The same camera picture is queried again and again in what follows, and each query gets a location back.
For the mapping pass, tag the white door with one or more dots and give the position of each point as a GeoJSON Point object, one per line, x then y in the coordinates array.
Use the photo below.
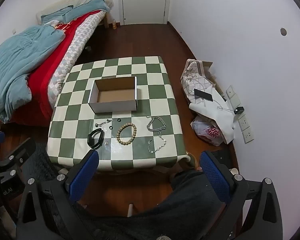
{"type": "Point", "coordinates": [145, 0]}

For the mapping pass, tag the wooden bed frame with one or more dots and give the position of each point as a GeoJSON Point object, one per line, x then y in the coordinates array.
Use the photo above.
{"type": "Point", "coordinates": [106, 21]}

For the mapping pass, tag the white paper bag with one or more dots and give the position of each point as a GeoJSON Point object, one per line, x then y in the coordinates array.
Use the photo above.
{"type": "Point", "coordinates": [215, 120]}

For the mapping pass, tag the white cardboard box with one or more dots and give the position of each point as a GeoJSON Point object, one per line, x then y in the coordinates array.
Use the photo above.
{"type": "Point", "coordinates": [115, 97]}

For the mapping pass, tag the yellow bottle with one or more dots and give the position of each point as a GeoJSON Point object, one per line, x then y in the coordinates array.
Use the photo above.
{"type": "Point", "coordinates": [114, 24]}

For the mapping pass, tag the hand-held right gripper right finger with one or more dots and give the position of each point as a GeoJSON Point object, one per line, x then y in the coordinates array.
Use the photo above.
{"type": "Point", "coordinates": [215, 177]}

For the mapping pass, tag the light blue pillow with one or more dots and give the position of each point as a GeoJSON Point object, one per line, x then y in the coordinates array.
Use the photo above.
{"type": "Point", "coordinates": [77, 8]}

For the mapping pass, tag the white table leg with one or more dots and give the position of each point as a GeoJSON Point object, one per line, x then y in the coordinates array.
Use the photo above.
{"type": "Point", "coordinates": [130, 210]}

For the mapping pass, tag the green white checkered tablecloth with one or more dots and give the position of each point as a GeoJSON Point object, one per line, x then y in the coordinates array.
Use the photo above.
{"type": "Point", "coordinates": [155, 92]}

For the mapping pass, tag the round wall hole cover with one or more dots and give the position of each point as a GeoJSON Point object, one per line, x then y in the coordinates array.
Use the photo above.
{"type": "Point", "coordinates": [283, 31]}

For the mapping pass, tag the brown cardboard box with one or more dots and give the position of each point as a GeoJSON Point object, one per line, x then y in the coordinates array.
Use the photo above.
{"type": "Point", "coordinates": [211, 67]}

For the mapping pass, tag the black charger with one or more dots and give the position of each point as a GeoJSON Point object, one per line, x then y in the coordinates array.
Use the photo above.
{"type": "Point", "coordinates": [239, 110]}

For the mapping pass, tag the light blue blanket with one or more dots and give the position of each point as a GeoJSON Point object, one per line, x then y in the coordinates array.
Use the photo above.
{"type": "Point", "coordinates": [20, 60]}

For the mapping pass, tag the white grid-patterned tote bag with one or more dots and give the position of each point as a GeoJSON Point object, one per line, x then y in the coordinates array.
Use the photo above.
{"type": "Point", "coordinates": [192, 80]}

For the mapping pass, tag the white plastic bag red print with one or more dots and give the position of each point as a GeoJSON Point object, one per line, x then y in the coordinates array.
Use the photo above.
{"type": "Point", "coordinates": [210, 132]}

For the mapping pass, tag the black smartphone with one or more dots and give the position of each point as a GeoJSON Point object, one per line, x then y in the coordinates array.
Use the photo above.
{"type": "Point", "coordinates": [203, 95]}

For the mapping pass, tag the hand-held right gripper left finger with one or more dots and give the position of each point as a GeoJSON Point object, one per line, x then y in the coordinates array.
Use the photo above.
{"type": "Point", "coordinates": [86, 175]}

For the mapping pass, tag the white wall socket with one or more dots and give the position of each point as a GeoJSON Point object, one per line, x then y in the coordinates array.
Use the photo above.
{"type": "Point", "coordinates": [243, 122]}
{"type": "Point", "coordinates": [248, 135]}

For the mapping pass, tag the white wall switch panel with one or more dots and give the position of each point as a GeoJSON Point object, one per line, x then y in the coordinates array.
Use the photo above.
{"type": "Point", "coordinates": [235, 101]}
{"type": "Point", "coordinates": [231, 91]}

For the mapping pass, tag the black wristband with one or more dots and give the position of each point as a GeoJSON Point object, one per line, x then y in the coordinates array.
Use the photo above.
{"type": "Point", "coordinates": [91, 140]}

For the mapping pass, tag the beige mattress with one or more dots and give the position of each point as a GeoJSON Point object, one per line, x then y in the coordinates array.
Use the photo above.
{"type": "Point", "coordinates": [65, 1]}

